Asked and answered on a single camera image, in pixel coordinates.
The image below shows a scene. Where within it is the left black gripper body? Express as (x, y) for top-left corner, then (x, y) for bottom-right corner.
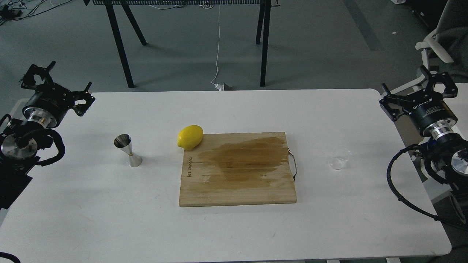
(22, 84), (73, 128)

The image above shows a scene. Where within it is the white hanging cable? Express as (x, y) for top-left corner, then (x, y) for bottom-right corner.
(210, 4), (232, 91)

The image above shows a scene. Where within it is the small clear glass cup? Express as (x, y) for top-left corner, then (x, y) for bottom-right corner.
(328, 147), (352, 171)

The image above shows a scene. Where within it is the yellow lemon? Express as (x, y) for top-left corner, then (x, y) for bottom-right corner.
(177, 125), (204, 150)

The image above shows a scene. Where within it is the white office chair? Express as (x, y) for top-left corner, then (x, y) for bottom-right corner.
(380, 0), (468, 99)

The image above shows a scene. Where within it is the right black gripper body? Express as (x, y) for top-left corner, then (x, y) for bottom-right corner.
(404, 91), (458, 137)

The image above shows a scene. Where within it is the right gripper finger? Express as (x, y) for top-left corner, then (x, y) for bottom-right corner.
(419, 65), (458, 100)
(379, 83), (412, 122)

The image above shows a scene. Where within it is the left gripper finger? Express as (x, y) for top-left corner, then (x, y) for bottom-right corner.
(20, 61), (56, 90)
(69, 82), (95, 117)

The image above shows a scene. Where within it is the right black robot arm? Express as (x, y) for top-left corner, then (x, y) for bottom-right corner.
(379, 66), (467, 231)

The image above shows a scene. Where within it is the wooden cutting board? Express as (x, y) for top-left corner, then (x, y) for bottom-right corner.
(179, 132), (297, 207)

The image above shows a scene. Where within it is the floor cables and adapter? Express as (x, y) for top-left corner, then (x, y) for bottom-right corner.
(0, 0), (73, 25)

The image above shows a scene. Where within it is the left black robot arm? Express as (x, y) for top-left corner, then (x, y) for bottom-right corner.
(0, 61), (95, 209)

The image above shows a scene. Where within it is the steel jigger measuring cup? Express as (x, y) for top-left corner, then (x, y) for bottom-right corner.
(113, 134), (143, 168)

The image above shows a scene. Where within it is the black metal table frame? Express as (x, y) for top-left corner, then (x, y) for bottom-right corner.
(83, 0), (280, 89)

